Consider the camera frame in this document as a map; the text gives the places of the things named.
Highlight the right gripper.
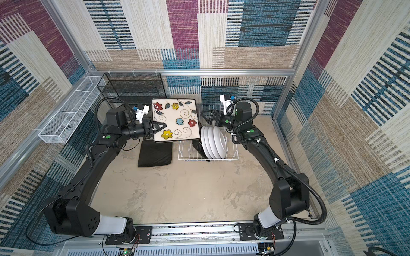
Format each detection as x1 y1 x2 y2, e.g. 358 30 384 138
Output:
200 110 241 131

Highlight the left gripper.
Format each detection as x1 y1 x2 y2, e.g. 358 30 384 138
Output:
120 120 165 142

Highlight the floral square plate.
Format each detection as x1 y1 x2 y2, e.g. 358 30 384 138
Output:
152 99 200 143
192 140 209 162

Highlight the black square plate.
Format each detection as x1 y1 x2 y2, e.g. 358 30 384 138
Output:
138 140 173 167

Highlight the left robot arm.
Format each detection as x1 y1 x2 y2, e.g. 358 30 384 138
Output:
43 108 167 242

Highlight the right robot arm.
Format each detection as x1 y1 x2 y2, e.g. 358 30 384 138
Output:
201 100 310 239

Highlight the white round plate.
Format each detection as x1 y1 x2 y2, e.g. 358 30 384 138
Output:
207 127 220 159
201 126 214 159
218 130 227 159
212 127 225 159

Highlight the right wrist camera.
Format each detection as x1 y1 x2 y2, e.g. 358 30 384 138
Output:
220 94 236 113

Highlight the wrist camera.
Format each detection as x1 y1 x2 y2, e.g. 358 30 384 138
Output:
220 94 236 113
133 105 149 123

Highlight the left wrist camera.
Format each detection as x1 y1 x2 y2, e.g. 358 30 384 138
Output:
133 105 149 123

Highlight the white wire dish rack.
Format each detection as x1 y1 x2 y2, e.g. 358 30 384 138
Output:
178 105 239 162

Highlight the black wire shelf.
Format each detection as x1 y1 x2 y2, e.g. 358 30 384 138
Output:
97 73 167 107

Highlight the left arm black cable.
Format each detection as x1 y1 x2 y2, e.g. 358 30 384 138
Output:
94 96 130 135

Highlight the white mesh wall basket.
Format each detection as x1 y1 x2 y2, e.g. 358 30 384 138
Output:
38 76 101 144

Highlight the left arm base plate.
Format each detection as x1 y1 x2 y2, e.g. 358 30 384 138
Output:
104 226 153 245

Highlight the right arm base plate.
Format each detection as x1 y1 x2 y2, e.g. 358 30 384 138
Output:
233 223 284 241

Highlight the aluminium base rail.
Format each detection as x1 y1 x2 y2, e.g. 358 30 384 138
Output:
54 221 338 256

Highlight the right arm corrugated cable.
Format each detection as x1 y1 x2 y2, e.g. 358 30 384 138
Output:
275 158 327 225

